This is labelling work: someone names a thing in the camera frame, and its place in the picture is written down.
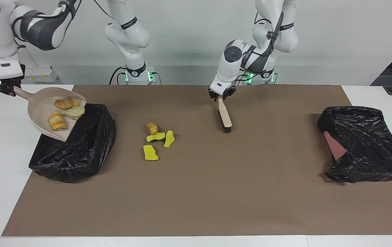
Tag beige hand brush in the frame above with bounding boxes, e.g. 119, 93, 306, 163
217, 98, 233, 133

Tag beige plastic dustpan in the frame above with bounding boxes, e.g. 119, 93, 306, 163
12, 86, 87, 142

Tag striped croissant piece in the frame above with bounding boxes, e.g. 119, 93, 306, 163
55, 97, 80, 110
48, 110, 69, 131

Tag yellow green sponge piece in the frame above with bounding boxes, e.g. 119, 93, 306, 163
163, 130, 175, 148

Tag pale bread piece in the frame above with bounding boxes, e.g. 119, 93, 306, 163
65, 106, 86, 120

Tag notched yellow sponge piece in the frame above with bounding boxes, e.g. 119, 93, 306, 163
146, 132, 166, 143

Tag large yellow sponge piece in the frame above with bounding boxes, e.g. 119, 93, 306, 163
143, 145, 159, 161

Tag black trash bag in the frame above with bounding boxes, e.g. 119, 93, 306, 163
28, 102, 117, 183
317, 106, 392, 184

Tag brown table mat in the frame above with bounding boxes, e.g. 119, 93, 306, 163
2, 85, 392, 236

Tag pink box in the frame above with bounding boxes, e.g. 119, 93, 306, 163
323, 131, 348, 161

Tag white wall socket box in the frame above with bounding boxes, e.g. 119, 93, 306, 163
23, 66, 59, 83

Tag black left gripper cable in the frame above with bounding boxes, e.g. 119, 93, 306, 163
240, 10, 285, 81

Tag black base power cables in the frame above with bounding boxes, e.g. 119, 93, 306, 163
109, 66, 162, 85

